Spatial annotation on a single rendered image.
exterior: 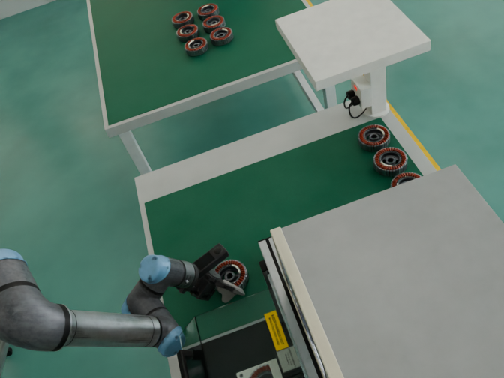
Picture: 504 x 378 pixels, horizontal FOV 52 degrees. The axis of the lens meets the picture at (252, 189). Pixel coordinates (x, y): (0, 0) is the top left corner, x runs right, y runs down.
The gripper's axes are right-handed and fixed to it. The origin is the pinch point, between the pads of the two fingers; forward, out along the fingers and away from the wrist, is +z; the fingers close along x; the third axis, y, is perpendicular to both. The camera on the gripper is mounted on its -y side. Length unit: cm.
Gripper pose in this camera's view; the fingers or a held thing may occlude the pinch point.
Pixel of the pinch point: (231, 277)
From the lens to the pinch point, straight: 164.4
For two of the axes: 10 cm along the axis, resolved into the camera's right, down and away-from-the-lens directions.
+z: 5.5, 2.6, 7.9
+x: 6.3, 5.0, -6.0
